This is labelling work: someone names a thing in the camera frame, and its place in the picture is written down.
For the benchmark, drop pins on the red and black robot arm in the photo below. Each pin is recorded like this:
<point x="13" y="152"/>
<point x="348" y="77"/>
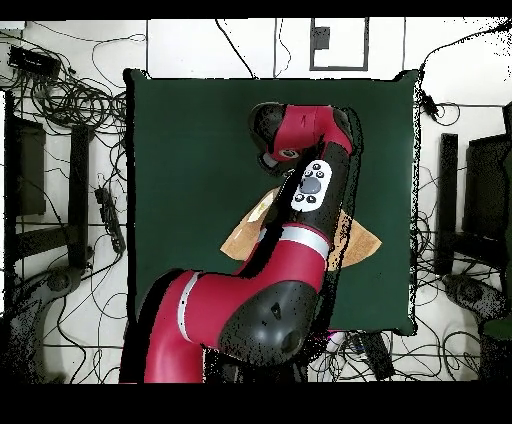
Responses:
<point x="284" y="268"/>

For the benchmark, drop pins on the magenta capped object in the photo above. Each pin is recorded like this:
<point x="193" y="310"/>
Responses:
<point x="334" y="335"/>

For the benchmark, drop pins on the black flat bar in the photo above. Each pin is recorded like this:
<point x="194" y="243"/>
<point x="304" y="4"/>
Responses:
<point x="378" y="356"/>

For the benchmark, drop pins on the black device box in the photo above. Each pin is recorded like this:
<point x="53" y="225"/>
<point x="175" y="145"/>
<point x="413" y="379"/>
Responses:
<point x="34" y="62"/>

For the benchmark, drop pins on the dark flat panel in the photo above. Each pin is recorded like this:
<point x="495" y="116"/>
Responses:
<point x="486" y="188"/>
<point x="28" y="168"/>

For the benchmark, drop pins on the dark green table cloth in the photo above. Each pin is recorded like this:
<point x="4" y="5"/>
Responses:
<point x="192" y="160"/>

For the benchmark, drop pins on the black power strip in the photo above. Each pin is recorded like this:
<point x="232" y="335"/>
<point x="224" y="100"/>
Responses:
<point x="110" y="218"/>

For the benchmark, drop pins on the tan terry towel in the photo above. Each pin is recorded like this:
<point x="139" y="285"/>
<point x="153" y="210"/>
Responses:
<point x="360" y="244"/>

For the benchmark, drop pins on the grey stand base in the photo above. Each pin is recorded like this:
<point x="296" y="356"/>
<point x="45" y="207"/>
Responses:
<point x="472" y="292"/>
<point x="60" y="280"/>

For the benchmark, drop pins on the black upright bar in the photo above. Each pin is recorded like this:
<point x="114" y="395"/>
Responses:
<point x="78" y="192"/>
<point x="447" y="200"/>

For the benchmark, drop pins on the black power adapter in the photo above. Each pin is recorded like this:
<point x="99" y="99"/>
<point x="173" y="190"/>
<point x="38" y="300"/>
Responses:
<point x="428" y="104"/>

